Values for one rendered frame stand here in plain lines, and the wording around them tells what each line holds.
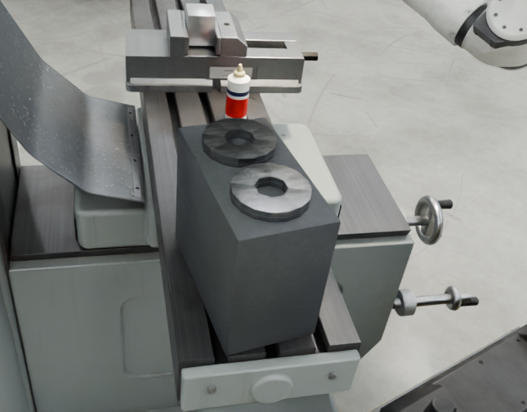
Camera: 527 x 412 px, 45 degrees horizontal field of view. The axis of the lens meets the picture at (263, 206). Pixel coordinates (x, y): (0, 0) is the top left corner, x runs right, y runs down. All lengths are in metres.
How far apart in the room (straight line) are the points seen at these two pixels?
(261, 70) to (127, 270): 0.46
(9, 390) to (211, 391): 0.68
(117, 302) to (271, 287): 0.61
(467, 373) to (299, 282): 0.60
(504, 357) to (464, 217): 1.37
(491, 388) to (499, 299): 1.10
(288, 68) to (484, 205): 1.60
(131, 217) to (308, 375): 0.48
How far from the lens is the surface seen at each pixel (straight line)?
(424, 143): 3.02
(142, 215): 1.14
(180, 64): 1.25
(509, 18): 0.91
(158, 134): 1.13
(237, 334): 0.75
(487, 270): 2.43
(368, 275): 1.37
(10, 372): 1.37
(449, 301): 1.53
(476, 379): 1.27
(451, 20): 0.96
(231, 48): 1.24
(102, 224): 1.15
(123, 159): 1.19
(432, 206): 1.50
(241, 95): 1.15
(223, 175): 0.73
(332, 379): 0.83
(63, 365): 1.42
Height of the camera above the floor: 1.52
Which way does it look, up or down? 39 degrees down
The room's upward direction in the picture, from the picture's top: 8 degrees clockwise
